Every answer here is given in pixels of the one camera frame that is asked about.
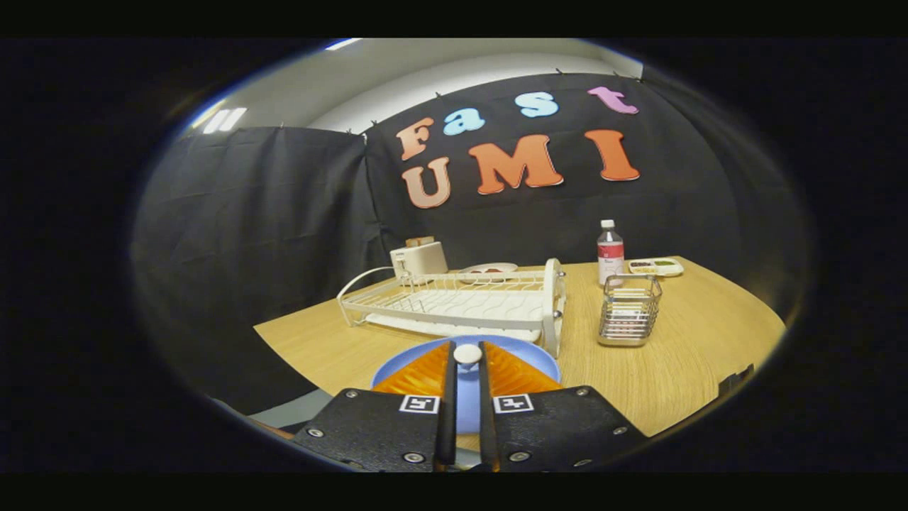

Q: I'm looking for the twin-tube ceiling light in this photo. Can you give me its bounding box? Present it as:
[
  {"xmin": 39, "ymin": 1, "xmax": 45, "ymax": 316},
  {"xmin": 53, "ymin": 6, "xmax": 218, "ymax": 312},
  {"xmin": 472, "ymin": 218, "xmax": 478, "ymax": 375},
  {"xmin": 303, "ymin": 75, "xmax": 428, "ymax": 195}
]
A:
[{"xmin": 201, "ymin": 106, "xmax": 248, "ymax": 136}]

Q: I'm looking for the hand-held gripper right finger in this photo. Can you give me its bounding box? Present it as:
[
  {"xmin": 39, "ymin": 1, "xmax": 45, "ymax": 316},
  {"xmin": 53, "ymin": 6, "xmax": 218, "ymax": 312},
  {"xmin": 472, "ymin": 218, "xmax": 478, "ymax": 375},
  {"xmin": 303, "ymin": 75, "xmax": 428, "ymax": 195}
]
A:
[{"xmin": 477, "ymin": 341, "xmax": 649, "ymax": 473}]

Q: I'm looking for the clear bottle with red label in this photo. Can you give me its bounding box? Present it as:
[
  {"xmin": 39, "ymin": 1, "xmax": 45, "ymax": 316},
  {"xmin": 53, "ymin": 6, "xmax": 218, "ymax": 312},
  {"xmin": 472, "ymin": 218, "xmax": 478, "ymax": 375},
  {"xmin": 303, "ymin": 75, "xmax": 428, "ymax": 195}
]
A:
[{"xmin": 597, "ymin": 219, "xmax": 626, "ymax": 287}]

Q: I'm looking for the white divided snack tray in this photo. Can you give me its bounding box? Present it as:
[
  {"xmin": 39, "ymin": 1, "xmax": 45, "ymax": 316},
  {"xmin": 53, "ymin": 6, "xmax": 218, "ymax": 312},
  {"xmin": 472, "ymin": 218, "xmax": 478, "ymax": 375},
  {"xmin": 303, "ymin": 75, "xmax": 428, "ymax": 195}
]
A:
[{"xmin": 627, "ymin": 257, "xmax": 685, "ymax": 278}]

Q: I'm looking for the white toaster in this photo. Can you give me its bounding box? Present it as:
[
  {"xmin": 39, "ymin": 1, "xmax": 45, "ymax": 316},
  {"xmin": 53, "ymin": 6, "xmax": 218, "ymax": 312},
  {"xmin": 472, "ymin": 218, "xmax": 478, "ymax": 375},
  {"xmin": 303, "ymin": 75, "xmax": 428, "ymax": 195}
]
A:
[{"xmin": 389, "ymin": 240, "xmax": 449, "ymax": 279}]

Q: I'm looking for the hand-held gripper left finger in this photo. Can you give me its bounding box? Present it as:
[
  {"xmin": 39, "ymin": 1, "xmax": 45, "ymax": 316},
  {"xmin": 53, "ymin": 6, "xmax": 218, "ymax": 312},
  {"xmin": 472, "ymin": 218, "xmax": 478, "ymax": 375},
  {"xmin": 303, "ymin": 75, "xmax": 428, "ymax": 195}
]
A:
[{"xmin": 289, "ymin": 341, "xmax": 458, "ymax": 473}]

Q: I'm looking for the white wire dish rack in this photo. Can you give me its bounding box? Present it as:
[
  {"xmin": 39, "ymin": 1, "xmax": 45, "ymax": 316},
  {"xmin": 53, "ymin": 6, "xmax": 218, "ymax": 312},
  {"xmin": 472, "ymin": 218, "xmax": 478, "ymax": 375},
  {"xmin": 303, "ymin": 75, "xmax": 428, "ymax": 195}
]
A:
[{"xmin": 336, "ymin": 258, "xmax": 568, "ymax": 359}]

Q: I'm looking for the blue plate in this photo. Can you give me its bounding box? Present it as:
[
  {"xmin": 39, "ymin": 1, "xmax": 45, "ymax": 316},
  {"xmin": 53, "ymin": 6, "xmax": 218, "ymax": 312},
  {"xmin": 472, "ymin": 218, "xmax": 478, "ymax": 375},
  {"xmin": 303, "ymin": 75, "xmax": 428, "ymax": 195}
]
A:
[{"xmin": 370, "ymin": 335, "xmax": 563, "ymax": 435}]

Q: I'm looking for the small beige plate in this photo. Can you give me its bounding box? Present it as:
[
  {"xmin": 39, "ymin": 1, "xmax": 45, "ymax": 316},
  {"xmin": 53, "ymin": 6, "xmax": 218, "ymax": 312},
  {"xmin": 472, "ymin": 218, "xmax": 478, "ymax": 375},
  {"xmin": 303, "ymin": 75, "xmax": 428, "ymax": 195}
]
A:
[{"xmin": 459, "ymin": 262, "xmax": 519, "ymax": 285}]

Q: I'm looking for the black backdrop cloth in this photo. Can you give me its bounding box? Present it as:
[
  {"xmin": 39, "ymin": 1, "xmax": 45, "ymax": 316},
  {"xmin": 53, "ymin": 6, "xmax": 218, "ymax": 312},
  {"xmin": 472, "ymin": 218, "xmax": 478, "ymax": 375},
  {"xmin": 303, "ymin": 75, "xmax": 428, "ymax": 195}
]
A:
[{"xmin": 131, "ymin": 71, "xmax": 809, "ymax": 419}]

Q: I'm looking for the metal wire basket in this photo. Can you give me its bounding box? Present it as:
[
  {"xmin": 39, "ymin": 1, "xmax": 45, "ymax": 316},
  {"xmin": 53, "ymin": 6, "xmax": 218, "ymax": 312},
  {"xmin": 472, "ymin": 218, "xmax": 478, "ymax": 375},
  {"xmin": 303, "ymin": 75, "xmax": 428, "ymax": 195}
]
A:
[{"xmin": 597, "ymin": 274, "xmax": 663, "ymax": 348}]

